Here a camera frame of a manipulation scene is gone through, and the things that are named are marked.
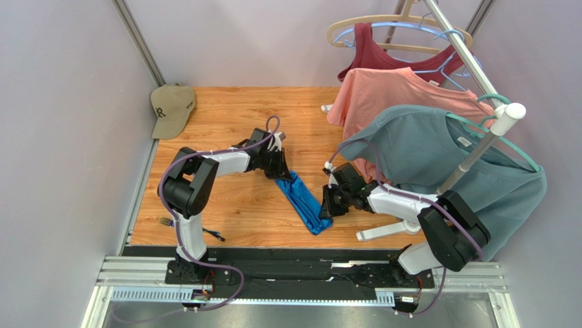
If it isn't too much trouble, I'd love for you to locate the aluminium frame rail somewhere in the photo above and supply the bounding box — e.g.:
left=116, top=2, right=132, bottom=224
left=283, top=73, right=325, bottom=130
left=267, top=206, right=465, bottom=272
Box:
left=96, top=256, right=514, bottom=312

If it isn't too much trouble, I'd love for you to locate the light blue hanger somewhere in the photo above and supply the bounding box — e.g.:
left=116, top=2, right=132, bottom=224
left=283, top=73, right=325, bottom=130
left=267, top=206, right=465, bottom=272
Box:
left=327, top=21, right=473, bottom=89

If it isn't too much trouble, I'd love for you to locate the teal t-shirt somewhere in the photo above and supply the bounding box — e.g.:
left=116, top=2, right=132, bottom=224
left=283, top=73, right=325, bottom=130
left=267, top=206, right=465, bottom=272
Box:
left=340, top=105, right=547, bottom=261

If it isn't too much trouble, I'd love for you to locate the metal clothes rack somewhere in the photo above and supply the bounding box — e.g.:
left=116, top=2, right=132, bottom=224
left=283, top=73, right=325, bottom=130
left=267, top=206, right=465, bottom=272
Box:
left=319, top=0, right=527, bottom=242

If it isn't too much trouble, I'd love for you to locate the beige baseball cap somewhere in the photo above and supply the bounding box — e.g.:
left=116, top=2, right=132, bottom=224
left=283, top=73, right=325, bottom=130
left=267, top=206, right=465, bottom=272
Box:
left=150, top=84, right=196, bottom=139

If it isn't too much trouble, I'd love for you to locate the maroon tank top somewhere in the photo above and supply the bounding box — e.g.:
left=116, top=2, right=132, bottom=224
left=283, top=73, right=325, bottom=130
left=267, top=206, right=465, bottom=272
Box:
left=337, top=23, right=464, bottom=85

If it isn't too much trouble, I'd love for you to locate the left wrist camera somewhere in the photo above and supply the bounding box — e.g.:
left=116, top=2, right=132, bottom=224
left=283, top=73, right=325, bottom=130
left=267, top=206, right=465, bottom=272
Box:
left=232, top=128, right=286, bottom=154

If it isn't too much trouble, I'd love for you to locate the teal green hanger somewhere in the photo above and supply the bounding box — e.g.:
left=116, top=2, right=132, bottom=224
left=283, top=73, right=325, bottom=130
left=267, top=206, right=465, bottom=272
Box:
left=446, top=94, right=540, bottom=172

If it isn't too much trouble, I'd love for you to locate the blue cloth napkin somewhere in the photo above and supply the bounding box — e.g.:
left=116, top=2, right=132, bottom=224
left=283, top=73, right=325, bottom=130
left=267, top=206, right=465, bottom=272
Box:
left=275, top=171, right=333, bottom=236

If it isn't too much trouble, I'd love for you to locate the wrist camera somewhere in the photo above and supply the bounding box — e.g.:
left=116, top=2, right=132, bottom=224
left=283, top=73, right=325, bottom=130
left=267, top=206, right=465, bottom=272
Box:
left=232, top=128, right=286, bottom=154
left=322, top=161, right=366, bottom=189

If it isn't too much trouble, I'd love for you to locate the black fork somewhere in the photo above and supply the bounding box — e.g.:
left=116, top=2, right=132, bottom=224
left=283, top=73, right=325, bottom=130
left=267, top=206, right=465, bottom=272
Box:
left=157, top=217, right=226, bottom=242

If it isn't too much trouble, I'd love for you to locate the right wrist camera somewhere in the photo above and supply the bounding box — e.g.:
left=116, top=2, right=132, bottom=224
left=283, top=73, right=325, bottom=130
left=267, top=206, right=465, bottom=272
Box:
left=322, top=161, right=366, bottom=189

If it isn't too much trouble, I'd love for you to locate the beige wooden hanger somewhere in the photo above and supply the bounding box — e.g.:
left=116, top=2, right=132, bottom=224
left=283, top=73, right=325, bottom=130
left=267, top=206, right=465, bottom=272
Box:
left=326, top=1, right=449, bottom=55

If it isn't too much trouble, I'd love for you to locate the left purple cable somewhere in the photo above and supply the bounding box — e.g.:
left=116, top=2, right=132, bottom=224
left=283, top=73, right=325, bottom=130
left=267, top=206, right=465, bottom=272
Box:
left=111, top=115, right=281, bottom=319

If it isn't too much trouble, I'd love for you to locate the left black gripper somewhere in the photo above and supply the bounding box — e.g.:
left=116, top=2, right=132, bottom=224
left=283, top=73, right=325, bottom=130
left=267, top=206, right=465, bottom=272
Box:
left=259, top=148, right=292, bottom=181

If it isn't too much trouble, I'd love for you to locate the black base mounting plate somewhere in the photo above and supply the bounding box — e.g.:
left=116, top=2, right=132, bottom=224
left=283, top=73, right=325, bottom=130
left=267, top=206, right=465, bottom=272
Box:
left=122, top=246, right=431, bottom=298

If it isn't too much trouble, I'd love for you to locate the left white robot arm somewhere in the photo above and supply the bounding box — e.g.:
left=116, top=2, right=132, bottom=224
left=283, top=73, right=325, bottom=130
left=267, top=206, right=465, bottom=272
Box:
left=158, top=145, right=292, bottom=279

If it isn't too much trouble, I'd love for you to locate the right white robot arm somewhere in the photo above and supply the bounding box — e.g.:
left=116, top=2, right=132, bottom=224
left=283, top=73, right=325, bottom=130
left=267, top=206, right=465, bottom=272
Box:
left=321, top=182, right=490, bottom=275

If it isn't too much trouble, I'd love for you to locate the salmon pink t-shirt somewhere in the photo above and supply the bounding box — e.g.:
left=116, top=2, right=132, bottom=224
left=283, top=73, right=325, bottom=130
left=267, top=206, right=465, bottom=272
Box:
left=326, top=66, right=497, bottom=183

